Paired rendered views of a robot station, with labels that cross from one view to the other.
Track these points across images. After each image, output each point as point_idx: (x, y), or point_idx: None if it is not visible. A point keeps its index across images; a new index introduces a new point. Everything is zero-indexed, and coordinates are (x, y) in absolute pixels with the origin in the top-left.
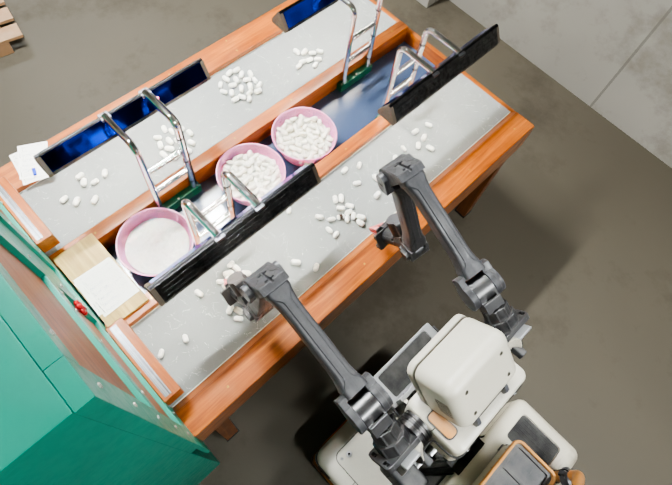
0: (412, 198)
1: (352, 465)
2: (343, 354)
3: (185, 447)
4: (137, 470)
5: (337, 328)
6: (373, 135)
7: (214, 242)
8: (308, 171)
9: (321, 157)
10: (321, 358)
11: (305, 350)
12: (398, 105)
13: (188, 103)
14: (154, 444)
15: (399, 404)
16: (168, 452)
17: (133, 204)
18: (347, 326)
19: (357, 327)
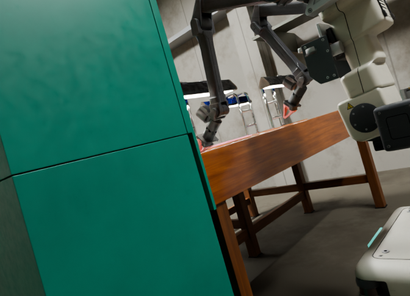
0: (268, 12)
1: (396, 254)
2: (348, 278)
3: (176, 85)
4: (136, 22)
5: (330, 270)
6: (272, 129)
7: (180, 83)
8: (227, 80)
9: (245, 136)
10: None
11: (309, 288)
12: (266, 77)
13: None
14: None
15: (322, 35)
16: (160, 54)
17: None
18: (338, 267)
19: (348, 263)
